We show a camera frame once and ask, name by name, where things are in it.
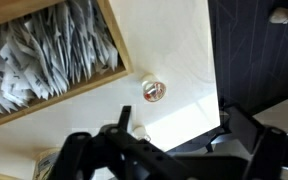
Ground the small wooden sachet box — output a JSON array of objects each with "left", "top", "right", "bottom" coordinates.
[{"left": 0, "top": 0, "right": 134, "bottom": 133}]

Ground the white furniture foot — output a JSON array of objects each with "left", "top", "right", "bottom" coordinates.
[{"left": 268, "top": 6, "right": 288, "bottom": 34}]

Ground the small white creamer cup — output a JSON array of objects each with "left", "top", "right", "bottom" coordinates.
[{"left": 132, "top": 124, "right": 152, "bottom": 143}]

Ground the creamer cup red foil lid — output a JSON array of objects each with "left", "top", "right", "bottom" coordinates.
[{"left": 140, "top": 73, "right": 168, "bottom": 104}]

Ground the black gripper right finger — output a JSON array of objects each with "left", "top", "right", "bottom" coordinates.
[{"left": 224, "top": 105, "right": 288, "bottom": 180}]

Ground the white sachet pile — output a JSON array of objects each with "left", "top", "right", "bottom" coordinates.
[{"left": 0, "top": 0, "right": 119, "bottom": 116}]

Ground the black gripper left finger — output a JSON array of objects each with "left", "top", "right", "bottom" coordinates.
[{"left": 48, "top": 105, "right": 185, "bottom": 180}]

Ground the single patterned paper cup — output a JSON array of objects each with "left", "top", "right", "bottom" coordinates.
[{"left": 33, "top": 148, "right": 64, "bottom": 180}]

